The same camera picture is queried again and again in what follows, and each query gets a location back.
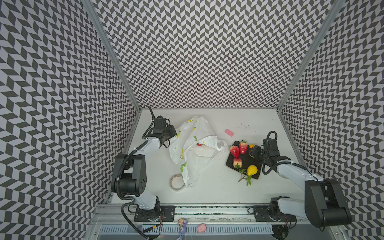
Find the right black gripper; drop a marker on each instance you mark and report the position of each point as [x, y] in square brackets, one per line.
[257, 151]

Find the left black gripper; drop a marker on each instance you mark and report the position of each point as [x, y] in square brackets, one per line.
[173, 132]

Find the yellow fake lemon with leaves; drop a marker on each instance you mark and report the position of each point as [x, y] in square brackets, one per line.
[248, 173]

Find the fake strawberry pale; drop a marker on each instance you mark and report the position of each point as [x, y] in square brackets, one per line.
[237, 163]

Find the white lemon print plastic bag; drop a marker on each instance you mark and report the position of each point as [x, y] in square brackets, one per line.
[191, 158]

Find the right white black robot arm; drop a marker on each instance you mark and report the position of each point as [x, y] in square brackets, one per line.
[324, 203]

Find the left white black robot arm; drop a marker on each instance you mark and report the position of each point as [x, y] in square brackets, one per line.
[129, 178]

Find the black square mat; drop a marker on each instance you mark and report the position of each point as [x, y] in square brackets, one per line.
[247, 161]

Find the pink eraser block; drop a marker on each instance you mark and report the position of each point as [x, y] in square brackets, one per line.
[229, 132]

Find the roll of clear tape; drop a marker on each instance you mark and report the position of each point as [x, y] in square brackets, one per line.
[177, 183]

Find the purple toy figure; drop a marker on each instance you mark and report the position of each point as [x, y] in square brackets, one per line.
[182, 228]

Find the pink toy blob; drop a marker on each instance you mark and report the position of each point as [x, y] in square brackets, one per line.
[202, 228]

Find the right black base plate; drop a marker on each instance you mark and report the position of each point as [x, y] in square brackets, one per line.
[265, 214]

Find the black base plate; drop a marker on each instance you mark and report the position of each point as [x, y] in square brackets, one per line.
[165, 213]
[265, 214]

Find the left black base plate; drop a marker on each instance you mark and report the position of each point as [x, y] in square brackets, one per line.
[165, 213]

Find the aluminium front rail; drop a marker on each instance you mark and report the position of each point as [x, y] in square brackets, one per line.
[211, 214]

